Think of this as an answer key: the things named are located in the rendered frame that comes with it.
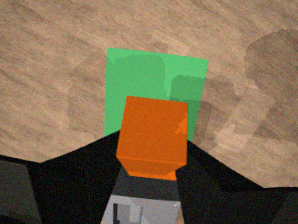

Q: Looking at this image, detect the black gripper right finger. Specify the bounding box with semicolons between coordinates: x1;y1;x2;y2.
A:
174;140;298;224

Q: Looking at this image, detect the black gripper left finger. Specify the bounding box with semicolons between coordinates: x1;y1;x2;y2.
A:
0;129;121;224

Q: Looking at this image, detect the orange block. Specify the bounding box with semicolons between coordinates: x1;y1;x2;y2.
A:
116;95;188;181

